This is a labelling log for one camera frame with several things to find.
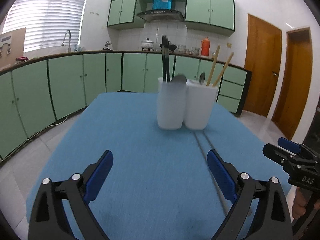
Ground blue table cloth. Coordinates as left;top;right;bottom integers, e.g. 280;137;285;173
27;93;291;239

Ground person right hand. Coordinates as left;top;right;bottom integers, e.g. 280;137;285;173
291;188;307;219

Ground white two-compartment utensil holder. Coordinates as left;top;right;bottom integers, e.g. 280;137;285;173
157;77;218;131

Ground large silver spoon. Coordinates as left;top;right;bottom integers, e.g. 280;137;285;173
170;74;187;84

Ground pink cloth on counter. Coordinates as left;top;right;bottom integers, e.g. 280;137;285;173
16;56;29;62

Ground wooden door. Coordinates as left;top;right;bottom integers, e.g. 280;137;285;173
272;27;313;139
244;14;282;117

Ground black wok with lid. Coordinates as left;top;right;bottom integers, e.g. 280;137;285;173
167;41;177;53

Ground green upper kitchen cabinets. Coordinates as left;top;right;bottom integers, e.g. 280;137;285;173
107;0;235;36

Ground chrome kitchen faucet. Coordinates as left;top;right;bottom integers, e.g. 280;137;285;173
61;29;72;53

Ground wooden chopstick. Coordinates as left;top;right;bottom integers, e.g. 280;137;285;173
206;45;220;86
212;52;234;87

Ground cardboard box with scale picture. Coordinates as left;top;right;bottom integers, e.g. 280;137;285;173
0;28;26;70

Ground green lower kitchen cabinets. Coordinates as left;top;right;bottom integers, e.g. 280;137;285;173
0;50;253;165

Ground black range hood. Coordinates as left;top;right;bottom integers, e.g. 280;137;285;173
137;9;184;22

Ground orange thermos flask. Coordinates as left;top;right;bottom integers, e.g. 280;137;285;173
201;36;210;57

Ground small silver teaspoon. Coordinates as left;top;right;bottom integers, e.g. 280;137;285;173
199;72;206;85

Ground small kettle on counter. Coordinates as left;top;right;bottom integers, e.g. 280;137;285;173
103;41;112;51

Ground white window blinds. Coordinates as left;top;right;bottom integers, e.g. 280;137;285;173
3;0;86;53

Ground green kitchen cabinets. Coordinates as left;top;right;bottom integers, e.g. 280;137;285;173
0;50;253;165
107;0;235;36

